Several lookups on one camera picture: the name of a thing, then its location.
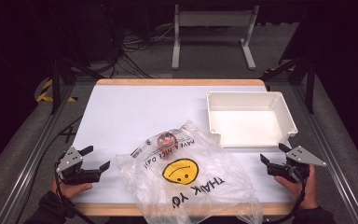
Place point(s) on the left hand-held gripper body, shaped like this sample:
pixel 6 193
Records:
pixel 70 161

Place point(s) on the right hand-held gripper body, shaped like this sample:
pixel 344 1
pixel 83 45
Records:
pixel 304 157

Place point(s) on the clear plastic bag smiley print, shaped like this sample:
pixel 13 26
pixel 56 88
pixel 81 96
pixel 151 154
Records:
pixel 211 183

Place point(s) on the red round object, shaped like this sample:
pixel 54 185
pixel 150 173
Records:
pixel 167 141

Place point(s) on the person's left hand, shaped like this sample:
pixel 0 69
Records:
pixel 70 190

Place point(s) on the person's right hand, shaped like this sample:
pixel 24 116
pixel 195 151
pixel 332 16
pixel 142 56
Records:
pixel 307 193

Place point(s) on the white plastic box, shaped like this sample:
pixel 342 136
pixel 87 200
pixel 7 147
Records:
pixel 245 127

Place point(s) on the white table mat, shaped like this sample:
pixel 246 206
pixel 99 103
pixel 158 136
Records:
pixel 130 115

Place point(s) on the black metal stand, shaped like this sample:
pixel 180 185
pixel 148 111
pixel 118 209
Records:
pixel 56 84
pixel 309 84

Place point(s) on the white metal stand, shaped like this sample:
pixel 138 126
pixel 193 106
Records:
pixel 213 18

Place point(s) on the aluminium frame rail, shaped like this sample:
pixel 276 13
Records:
pixel 28 169
pixel 332 161

